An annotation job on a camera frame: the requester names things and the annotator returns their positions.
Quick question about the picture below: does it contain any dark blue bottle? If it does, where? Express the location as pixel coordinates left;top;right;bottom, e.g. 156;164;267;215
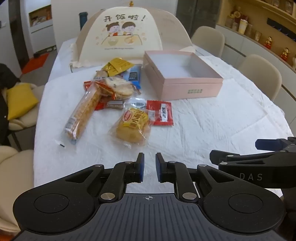
79;12;88;32

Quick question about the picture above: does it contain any black rectangular strip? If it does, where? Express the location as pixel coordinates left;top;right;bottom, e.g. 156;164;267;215
266;18;296;39

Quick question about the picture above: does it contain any orange floor mat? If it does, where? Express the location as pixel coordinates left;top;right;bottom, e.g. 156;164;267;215
22;53;50;74

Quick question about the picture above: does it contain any red sachet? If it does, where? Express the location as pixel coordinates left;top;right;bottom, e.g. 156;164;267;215
146;100;174;127

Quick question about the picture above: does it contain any dark cloth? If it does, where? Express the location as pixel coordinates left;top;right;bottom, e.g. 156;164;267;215
0;63;21;149

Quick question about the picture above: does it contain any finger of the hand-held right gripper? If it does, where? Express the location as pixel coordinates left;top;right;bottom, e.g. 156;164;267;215
210;150;281;165
255;138;292;151

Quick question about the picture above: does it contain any yellow cushion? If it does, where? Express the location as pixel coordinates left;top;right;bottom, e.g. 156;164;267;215
6;83;39;121

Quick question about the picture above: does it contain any pink cardboard box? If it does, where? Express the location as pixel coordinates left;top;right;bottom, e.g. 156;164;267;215
142;50;224;101

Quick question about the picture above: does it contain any gold trophy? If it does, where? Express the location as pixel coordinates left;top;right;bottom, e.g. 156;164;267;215
229;6;242;19

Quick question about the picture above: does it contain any small tan snack packet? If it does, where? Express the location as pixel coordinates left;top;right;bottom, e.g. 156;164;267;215
94;70;109;80

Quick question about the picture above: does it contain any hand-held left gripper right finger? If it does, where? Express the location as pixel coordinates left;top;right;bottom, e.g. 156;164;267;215
155;152;234;203

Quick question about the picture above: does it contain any red snack packet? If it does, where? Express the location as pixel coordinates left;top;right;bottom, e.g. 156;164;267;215
84;80;116;111

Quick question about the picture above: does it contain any beige dining chair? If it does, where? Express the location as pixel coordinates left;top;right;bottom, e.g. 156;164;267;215
238;54;283;102
7;82;46;131
191;26;225;57
0;146;36;232

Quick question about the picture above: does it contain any bread packet with yellow label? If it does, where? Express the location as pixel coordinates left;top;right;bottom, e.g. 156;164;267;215
107;98;152;147

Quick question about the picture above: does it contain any blue snack packet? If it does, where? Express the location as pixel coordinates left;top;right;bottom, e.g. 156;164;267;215
121;65;142;90

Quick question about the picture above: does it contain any cream printed food cover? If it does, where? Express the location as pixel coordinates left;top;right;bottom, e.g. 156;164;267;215
69;6;192;73

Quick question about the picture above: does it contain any white tall cabinet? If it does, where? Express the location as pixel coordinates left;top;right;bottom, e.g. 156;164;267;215
20;0;57;55

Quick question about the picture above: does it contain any wooden wall shelf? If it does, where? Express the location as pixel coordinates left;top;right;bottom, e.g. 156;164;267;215
216;0;296;70

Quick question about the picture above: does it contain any long biscuit pack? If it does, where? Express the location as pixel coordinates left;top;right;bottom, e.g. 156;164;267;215
55;81;102;148

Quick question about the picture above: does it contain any yellow snack packet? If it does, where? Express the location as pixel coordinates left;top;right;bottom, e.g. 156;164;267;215
101;58;136;77

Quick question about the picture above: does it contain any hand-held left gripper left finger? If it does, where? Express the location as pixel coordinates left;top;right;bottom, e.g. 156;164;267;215
65;152;145;202

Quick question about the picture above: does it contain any clear rice cracker pack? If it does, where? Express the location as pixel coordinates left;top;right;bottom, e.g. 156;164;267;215
98;76;141;100

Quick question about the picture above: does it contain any white low cabinet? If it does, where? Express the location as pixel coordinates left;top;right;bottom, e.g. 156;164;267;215
215;23;296;103

